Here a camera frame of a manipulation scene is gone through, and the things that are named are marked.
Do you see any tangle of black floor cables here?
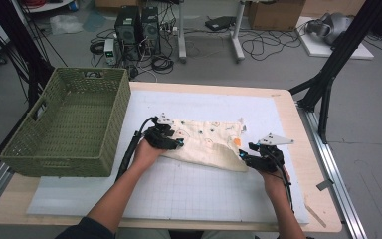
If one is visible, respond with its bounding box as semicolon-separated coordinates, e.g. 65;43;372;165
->
240;28;308;62

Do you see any teal sheet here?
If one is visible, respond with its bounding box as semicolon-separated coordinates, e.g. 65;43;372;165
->
82;11;109;33

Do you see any slim black computer tower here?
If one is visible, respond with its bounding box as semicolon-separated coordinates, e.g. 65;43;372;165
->
140;5;162;56

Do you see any white floor board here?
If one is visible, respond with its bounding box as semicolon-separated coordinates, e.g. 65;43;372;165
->
295;16;375;61

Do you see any large black computer tower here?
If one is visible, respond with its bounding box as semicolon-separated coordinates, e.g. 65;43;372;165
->
113;5;143;62

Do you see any long aluminium rail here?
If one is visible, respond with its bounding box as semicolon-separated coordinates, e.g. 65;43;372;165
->
296;106;369;239

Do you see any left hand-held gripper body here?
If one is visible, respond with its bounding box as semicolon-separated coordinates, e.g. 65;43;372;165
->
144;113;175;149

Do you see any clear plastic bag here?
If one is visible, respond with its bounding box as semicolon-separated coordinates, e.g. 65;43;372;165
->
49;13;85;36

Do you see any flat black box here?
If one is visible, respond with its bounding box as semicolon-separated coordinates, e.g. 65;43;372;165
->
204;15;237;32

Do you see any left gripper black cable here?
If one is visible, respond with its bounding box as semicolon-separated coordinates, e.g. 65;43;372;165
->
115;116;159;182

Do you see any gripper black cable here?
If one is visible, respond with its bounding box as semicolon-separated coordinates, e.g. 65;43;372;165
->
115;116;159;182
268;154;295;213

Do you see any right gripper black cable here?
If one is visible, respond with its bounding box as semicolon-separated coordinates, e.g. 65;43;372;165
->
268;154;295;213

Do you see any person's dark sleeve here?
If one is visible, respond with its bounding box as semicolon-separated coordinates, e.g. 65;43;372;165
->
54;216;115;239

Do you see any coiled black cable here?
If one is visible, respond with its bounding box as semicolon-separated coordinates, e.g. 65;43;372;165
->
150;54;175;75

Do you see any small grey power supply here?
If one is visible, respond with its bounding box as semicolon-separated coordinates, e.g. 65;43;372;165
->
103;38;118;67

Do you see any person's right hand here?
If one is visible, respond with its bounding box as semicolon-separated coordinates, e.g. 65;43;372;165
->
262;165;291;197

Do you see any large cardboard box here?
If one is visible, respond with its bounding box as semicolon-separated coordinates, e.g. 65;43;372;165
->
248;0;306;32

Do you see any thin wooden strip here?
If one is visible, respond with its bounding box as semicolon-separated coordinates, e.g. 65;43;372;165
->
303;202;328;229

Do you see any white desk frame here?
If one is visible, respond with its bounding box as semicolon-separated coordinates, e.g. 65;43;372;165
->
177;0;247;64

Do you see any black stand with diagonal struts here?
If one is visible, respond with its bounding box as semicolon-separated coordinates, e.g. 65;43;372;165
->
287;0;382;144

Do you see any black stand with hanging cables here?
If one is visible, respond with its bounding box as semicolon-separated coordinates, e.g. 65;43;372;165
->
0;0;68;111

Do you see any grey tape piece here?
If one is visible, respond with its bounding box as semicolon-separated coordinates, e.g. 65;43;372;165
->
315;178;335;192

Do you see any person's left hand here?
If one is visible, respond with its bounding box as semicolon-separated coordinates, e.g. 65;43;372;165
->
132;138;167;170

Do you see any green woven basket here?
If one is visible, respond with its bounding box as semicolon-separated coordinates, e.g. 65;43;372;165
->
0;67;132;178

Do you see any grey headset device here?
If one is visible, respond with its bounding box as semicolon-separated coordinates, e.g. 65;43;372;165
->
305;12;354;46

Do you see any cream cloth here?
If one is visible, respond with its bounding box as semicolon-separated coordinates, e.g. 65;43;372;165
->
161;118;251;173

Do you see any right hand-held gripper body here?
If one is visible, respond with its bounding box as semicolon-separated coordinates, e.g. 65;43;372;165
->
250;132;294;173

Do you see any round white table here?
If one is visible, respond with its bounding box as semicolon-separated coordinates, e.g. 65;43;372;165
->
19;0;76;14

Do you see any white grid mat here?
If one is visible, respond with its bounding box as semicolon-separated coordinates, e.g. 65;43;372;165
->
26;90;310;225

